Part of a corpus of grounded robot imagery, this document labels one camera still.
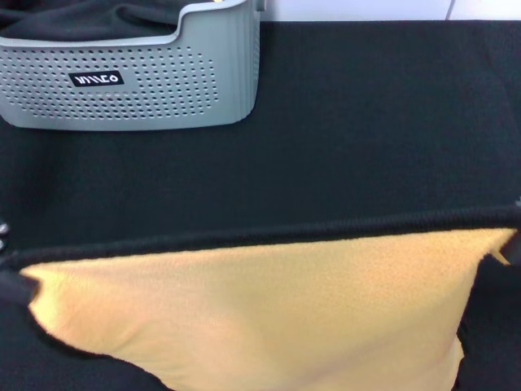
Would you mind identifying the yellow towel with black trim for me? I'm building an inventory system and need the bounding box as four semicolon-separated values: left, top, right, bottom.
0;205;521;391

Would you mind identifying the grey perforated plastic storage box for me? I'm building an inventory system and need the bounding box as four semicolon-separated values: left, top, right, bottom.
0;0;268;132

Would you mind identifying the black cloth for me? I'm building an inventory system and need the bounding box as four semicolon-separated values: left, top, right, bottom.
0;2;182;42

